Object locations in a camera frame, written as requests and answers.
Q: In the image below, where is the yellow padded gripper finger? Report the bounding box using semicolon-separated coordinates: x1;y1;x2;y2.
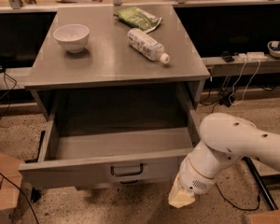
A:
168;174;195;208

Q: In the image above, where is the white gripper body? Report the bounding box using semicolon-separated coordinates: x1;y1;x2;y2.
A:
178;157;216;194

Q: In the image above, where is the grey top drawer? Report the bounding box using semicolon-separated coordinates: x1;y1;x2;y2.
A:
18;83;202;191

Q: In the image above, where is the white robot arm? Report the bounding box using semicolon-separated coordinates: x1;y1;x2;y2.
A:
168;113;280;208

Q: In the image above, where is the grey metal drawer cabinet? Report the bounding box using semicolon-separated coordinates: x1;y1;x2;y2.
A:
23;4;211;121

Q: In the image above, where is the black metal floor bar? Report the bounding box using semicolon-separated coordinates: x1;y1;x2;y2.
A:
244;157;278;211

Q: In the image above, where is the cardboard box bottom right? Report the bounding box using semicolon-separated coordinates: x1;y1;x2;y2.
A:
249;209;280;224

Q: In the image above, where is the cardboard box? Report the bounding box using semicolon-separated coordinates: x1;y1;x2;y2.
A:
0;152;22;224
249;209;280;224

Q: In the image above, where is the black remote device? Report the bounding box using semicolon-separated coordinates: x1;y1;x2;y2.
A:
221;51;234;63

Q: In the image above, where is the white power strip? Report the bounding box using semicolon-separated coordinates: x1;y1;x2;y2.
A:
237;52;268;62

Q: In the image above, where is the clear plastic water bottle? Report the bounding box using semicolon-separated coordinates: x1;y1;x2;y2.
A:
127;28;170;64

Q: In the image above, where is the blue white patterned bowl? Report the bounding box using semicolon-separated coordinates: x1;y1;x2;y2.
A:
267;41;280;58

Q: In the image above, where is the green snack bag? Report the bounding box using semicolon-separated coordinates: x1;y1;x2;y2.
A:
115;7;162;34

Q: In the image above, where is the cardboard box left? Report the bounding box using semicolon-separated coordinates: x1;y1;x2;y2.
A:
0;152;22;224

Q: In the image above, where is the white ceramic bowl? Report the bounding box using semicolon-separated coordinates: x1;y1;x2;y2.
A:
53;24;90;53

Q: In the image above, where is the black drawer handle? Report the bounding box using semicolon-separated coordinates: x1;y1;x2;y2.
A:
110;163;144;177

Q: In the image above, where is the black floor cable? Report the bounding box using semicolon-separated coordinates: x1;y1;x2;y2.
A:
199;87;261;212

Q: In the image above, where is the white hanging cable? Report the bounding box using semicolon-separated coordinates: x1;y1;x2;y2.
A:
228;59;261;106

